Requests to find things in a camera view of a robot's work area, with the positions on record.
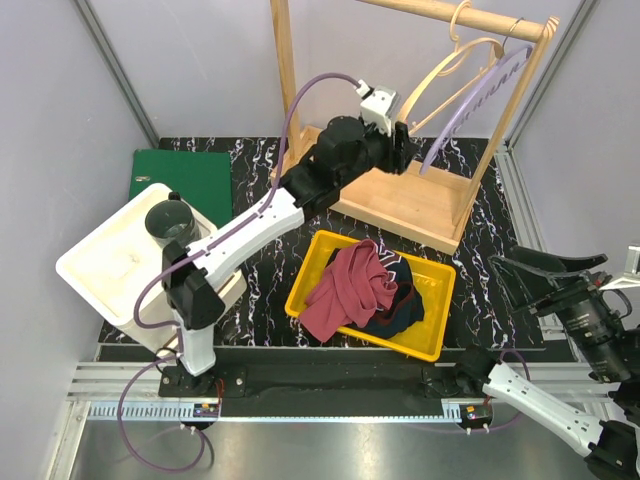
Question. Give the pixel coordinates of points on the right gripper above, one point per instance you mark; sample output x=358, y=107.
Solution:
x=523, y=283

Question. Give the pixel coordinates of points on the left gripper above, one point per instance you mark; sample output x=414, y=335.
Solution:
x=396, y=159

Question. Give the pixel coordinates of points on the lilac plastic hanger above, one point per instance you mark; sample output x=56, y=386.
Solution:
x=489, y=84

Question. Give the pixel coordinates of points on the navy tank top maroon trim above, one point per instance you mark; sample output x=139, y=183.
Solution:
x=407, y=307

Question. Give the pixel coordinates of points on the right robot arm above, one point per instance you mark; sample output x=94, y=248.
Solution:
x=610, y=448

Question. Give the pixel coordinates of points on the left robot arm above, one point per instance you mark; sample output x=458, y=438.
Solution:
x=344, y=151

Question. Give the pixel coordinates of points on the wooden clothes rack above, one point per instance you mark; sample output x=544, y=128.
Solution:
x=434, y=208

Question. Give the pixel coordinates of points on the yellow plastic tray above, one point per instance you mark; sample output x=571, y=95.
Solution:
x=433, y=281

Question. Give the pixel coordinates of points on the green folder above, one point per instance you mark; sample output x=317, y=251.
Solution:
x=202, y=179

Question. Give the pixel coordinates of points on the dark grey cup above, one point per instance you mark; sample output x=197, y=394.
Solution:
x=172, y=220

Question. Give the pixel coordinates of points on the white wooden storage box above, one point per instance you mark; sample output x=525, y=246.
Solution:
x=110, y=267

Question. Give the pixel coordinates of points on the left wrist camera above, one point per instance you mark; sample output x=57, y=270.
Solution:
x=376, y=106

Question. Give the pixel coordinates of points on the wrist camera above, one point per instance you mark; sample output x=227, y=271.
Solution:
x=629, y=278
x=376, y=106

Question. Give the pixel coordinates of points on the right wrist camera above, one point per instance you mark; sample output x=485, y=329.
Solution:
x=629, y=278

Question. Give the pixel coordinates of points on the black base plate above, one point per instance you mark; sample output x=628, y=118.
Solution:
x=319, y=384

